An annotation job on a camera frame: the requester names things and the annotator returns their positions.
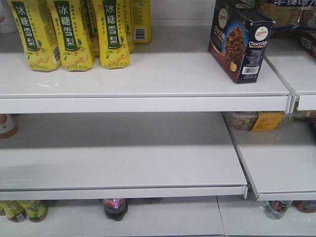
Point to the white supermarket shelf unit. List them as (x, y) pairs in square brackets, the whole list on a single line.
[(153, 133)]

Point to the clear snack tub yellow label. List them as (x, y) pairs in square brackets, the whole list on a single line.
[(256, 121)]

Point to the dark cola bottle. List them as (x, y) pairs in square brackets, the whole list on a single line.
[(115, 208)]

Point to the clear bottle lower right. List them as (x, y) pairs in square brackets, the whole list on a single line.
[(275, 209)]

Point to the peach drink bottle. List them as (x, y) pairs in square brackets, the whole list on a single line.
[(8, 127)]

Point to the green tea bottle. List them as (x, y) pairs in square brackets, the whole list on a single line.
[(36, 210), (13, 210)]

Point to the yellow pear drink bottle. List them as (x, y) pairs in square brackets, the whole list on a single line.
[(37, 34)]

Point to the red snack packet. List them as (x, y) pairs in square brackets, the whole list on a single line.
[(307, 40)]

